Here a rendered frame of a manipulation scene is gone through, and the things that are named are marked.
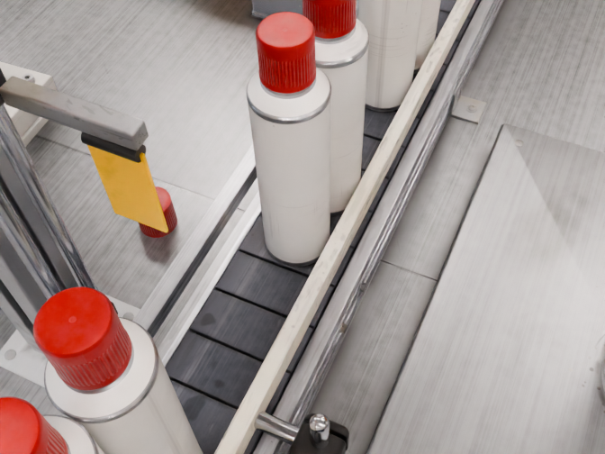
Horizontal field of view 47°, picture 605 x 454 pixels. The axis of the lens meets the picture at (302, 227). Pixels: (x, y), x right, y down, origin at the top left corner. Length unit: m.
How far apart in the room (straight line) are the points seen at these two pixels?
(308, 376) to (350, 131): 0.17
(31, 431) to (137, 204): 0.11
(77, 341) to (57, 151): 0.45
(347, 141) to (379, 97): 0.14
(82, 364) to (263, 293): 0.25
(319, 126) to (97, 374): 0.20
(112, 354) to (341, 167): 0.27
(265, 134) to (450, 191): 0.27
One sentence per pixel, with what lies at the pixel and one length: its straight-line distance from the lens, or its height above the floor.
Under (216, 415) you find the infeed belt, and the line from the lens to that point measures 0.49.
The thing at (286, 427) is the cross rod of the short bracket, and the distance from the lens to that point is 0.45.
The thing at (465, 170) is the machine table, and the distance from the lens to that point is 0.68.
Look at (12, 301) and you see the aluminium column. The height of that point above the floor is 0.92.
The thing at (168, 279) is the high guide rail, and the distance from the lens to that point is 0.45.
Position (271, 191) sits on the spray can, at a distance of 0.47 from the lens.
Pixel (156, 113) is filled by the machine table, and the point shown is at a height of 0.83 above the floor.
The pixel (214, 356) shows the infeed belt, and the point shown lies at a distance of 0.51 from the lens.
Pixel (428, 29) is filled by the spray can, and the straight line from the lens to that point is 0.66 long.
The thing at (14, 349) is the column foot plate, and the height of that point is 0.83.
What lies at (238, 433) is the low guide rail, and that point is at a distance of 0.45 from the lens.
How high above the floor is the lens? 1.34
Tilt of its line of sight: 54 degrees down
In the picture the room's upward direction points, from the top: 3 degrees counter-clockwise
